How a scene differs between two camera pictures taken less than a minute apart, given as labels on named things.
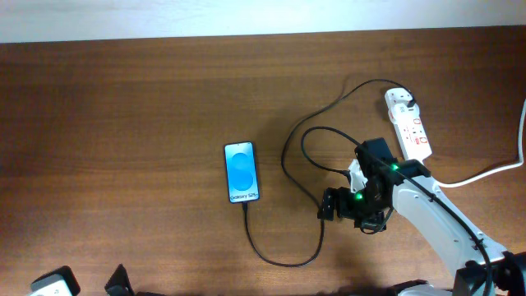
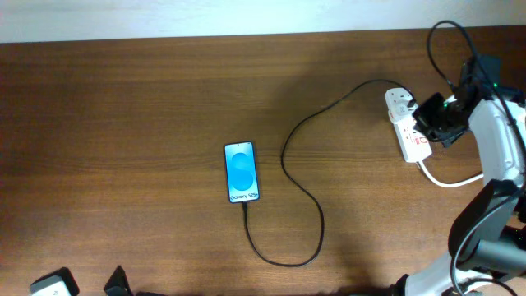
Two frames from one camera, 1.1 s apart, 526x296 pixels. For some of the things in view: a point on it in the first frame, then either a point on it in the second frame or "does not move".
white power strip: x=411 y=136 does not move
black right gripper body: x=360 y=205 -> x=436 y=119
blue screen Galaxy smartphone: x=242 y=172 does not move
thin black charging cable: x=306 y=189 does not move
